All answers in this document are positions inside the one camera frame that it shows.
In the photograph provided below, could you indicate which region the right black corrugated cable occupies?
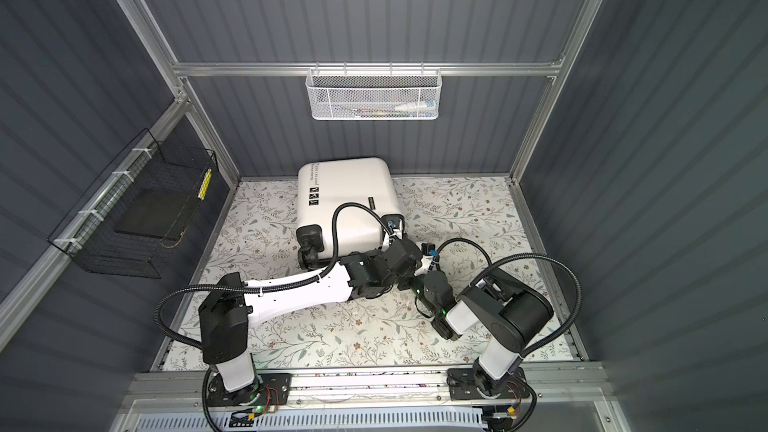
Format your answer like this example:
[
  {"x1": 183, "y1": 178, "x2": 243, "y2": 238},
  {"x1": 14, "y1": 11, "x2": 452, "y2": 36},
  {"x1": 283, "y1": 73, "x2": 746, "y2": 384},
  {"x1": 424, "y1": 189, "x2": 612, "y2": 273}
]
[{"x1": 434, "y1": 236, "x2": 583, "y2": 432}]

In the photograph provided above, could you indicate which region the black corrugated cable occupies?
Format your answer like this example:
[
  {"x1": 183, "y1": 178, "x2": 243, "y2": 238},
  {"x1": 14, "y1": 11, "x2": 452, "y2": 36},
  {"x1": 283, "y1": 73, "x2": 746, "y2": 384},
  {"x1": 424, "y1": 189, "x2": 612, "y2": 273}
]
[
  {"x1": 152, "y1": 202, "x2": 397, "y2": 432},
  {"x1": 434, "y1": 236, "x2": 583, "y2": 432}
]

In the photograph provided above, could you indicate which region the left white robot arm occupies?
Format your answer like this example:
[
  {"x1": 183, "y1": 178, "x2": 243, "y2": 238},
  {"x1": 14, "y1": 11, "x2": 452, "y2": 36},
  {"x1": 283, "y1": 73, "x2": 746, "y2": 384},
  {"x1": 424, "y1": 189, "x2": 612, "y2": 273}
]
[{"x1": 198, "y1": 238, "x2": 423, "y2": 393}]

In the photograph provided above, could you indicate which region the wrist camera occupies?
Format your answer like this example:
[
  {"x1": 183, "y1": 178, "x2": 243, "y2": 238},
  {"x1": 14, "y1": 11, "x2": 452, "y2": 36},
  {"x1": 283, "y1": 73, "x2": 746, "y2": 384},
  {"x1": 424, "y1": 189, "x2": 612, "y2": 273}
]
[
  {"x1": 416, "y1": 242, "x2": 439, "y2": 275},
  {"x1": 382, "y1": 214, "x2": 406, "y2": 239}
]

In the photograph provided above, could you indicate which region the toothpaste tube in basket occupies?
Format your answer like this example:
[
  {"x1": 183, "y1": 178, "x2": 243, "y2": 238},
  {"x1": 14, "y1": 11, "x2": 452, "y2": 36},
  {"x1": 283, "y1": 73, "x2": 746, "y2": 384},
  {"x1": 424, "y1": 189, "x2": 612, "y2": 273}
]
[{"x1": 394, "y1": 100, "x2": 437, "y2": 114}]

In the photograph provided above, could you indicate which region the left black corrugated cable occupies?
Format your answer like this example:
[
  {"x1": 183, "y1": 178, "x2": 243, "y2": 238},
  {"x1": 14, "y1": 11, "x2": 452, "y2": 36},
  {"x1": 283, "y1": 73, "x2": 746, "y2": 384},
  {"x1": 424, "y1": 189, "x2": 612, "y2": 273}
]
[{"x1": 152, "y1": 202, "x2": 397, "y2": 432}]

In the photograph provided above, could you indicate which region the white wire mesh basket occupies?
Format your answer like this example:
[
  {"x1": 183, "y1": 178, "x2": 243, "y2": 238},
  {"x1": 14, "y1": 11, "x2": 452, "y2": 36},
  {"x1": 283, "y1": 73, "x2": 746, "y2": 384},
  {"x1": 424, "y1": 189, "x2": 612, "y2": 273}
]
[{"x1": 305, "y1": 70, "x2": 443, "y2": 121}]

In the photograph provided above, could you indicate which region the white vented cable duct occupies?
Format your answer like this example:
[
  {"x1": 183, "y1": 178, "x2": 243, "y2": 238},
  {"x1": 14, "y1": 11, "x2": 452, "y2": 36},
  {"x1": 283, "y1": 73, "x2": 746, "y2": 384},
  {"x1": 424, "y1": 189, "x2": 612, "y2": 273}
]
[{"x1": 134, "y1": 407, "x2": 487, "y2": 432}]

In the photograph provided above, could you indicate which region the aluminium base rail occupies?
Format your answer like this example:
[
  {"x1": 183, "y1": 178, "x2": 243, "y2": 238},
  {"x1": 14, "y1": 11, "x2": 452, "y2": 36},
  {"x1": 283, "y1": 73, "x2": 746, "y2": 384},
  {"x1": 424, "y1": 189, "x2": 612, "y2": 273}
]
[{"x1": 119, "y1": 361, "x2": 614, "y2": 412}]

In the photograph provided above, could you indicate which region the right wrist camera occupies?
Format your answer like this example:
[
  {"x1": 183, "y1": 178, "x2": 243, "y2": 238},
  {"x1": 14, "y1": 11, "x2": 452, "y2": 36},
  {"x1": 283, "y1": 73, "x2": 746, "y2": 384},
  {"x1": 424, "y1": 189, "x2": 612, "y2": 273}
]
[{"x1": 416, "y1": 242, "x2": 439, "y2": 275}]

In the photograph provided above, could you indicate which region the black wire mesh basket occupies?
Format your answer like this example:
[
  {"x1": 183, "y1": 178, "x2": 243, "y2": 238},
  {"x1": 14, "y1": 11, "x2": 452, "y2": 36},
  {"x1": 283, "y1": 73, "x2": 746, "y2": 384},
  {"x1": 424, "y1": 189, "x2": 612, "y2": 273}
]
[{"x1": 48, "y1": 130, "x2": 218, "y2": 279}]

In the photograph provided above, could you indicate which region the white hard-shell suitcase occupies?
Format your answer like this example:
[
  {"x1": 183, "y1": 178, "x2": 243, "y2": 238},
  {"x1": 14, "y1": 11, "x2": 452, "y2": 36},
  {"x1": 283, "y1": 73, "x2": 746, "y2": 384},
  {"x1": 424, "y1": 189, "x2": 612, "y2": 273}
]
[{"x1": 296, "y1": 157, "x2": 405, "y2": 270}]

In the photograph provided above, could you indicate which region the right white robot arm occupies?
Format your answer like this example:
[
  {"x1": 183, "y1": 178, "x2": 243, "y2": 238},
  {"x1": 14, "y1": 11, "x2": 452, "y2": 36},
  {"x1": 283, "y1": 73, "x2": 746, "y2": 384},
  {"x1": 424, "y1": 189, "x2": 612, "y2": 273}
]
[{"x1": 411, "y1": 270, "x2": 554, "y2": 397}]

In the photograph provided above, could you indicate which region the yellow tag on basket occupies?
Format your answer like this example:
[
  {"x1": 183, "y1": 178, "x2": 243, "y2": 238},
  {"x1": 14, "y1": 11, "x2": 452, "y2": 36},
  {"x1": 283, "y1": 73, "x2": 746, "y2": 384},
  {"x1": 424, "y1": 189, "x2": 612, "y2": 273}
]
[{"x1": 197, "y1": 168, "x2": 212, "y2": 200}]

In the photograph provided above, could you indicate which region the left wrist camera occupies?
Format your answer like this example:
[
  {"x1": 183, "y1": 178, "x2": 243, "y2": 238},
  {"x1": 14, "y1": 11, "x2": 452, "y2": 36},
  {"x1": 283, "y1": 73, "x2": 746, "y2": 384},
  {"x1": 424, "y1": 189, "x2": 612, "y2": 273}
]
[{"x1": 382, "y1": 214, "x2": 406, "y2": 239}]

